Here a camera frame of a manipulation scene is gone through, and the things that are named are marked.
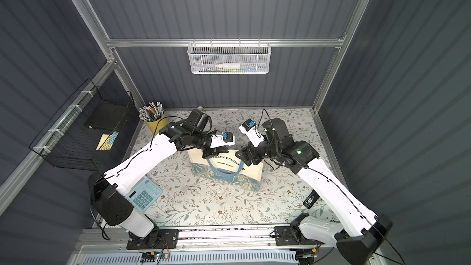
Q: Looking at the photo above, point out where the black notebook in basket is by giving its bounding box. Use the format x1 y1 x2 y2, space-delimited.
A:
84 103 128 131

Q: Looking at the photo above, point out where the white perforated cable duct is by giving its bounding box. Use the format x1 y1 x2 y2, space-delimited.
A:
82 249 299 265

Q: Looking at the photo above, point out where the yellow pencil cup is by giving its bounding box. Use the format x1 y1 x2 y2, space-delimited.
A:
145 116 169 136

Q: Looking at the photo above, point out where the teal desk calculator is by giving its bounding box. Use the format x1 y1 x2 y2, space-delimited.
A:
125 176 163 212

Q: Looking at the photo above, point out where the white bottle in basket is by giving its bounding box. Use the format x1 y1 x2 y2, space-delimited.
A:
214 63 241 71

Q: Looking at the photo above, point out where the black wire side basket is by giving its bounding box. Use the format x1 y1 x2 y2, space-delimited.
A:
29 82 139 173

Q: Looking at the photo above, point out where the yellow sticky note pad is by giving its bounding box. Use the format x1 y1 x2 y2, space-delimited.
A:
96 131 119 151

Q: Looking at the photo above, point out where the bundle of pencils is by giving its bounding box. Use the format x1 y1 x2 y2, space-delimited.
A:
139 102 164 122

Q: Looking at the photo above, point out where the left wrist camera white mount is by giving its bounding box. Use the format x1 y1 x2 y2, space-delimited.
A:
210 132 236 148

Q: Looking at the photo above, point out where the black handheld scanner device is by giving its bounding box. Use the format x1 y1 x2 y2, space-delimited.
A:
303 190 320 209

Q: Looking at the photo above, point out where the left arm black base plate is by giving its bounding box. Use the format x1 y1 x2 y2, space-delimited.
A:
126 228 180 250

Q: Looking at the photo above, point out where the floral patterned table mat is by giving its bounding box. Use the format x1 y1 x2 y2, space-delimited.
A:
145 109 339 226

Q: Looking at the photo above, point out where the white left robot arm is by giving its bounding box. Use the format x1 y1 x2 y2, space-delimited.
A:
88 109 235 238

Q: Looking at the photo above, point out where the cream canvas tote bag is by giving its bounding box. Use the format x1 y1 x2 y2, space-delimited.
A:
188 149 264 191

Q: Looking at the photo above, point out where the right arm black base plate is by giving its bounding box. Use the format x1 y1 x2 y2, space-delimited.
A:
271 225 315 246

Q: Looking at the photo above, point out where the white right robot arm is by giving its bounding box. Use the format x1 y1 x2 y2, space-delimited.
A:
236 119 393 265

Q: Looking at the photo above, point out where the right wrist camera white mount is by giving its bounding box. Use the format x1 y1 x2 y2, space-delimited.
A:
239 119 265 147

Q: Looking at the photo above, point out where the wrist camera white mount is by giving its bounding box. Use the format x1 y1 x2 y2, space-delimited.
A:
239 119 265 147
210 132 236 148

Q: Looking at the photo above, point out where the white wire wall basket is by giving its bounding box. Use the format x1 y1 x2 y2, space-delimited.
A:
187 43 272 75

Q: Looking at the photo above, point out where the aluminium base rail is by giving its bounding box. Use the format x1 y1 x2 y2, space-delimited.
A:
73 222 376 255

